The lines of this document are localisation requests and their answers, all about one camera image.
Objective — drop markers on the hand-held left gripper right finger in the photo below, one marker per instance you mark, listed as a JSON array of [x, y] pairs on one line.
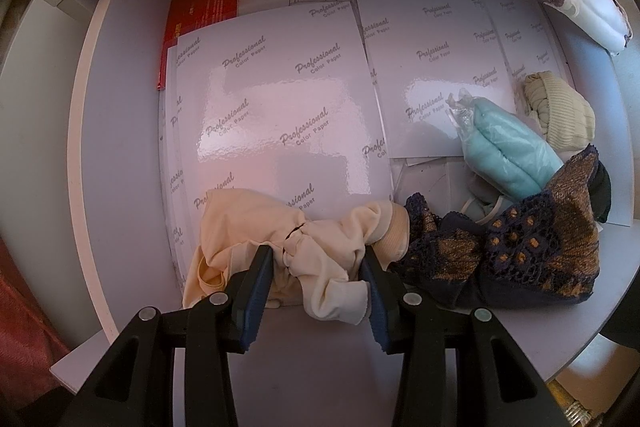
[[380, 307]]

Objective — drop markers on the pile of photo paper sheets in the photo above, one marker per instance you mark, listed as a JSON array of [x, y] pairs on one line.
[[280, 107]]

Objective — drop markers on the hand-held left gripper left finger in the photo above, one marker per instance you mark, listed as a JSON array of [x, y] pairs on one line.
[[255, 307]]

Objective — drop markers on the navy gold lace garment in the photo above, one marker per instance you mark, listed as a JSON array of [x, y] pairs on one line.
[[525, 247]]

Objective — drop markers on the red blanket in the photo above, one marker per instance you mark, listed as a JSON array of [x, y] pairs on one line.
[[25, 332]]

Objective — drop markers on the dark green sock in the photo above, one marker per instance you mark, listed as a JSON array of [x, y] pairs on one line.
[[602, 187]]

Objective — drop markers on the grey nightstand drawer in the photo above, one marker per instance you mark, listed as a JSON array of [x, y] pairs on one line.
[[310, 357]]

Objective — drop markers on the teal socks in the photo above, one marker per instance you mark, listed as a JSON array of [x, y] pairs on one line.
[[505, 142]]

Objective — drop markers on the cream ribbed socks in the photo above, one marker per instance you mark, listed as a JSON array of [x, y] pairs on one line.
[[565, 112]]

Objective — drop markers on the cream cloth bundle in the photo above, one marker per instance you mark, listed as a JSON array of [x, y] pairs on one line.
[[320, 267]]

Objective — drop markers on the red booklet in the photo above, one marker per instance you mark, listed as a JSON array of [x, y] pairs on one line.
[[200, 12]]

